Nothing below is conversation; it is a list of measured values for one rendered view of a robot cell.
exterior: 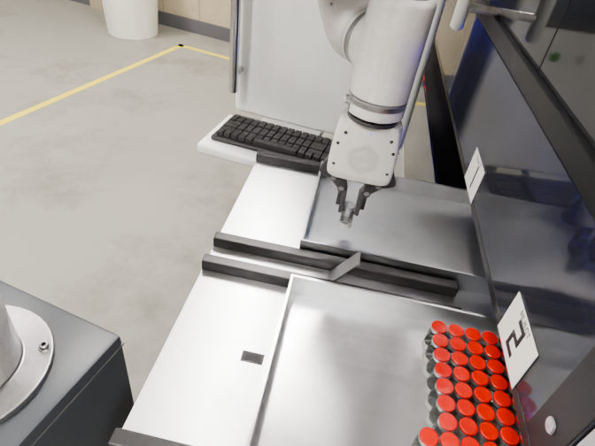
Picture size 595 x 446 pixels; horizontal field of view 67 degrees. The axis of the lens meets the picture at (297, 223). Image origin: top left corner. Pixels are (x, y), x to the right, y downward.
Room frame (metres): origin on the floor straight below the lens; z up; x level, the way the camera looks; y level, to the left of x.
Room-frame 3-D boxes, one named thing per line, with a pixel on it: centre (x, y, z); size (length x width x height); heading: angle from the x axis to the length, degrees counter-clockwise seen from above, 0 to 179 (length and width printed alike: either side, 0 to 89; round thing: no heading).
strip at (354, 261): (0.51, -0.03, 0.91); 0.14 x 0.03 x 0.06; 86
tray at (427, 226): (0.67, -0.19, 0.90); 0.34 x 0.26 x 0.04; 85
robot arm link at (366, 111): (0.62, -0.08, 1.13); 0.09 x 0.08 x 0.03; 85
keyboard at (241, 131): (1.05, 0.05, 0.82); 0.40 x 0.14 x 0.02; 77
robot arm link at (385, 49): (0.62, -0.08, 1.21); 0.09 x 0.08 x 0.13; 35
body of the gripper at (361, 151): (0.62, -0.08, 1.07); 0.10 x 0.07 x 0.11; 85
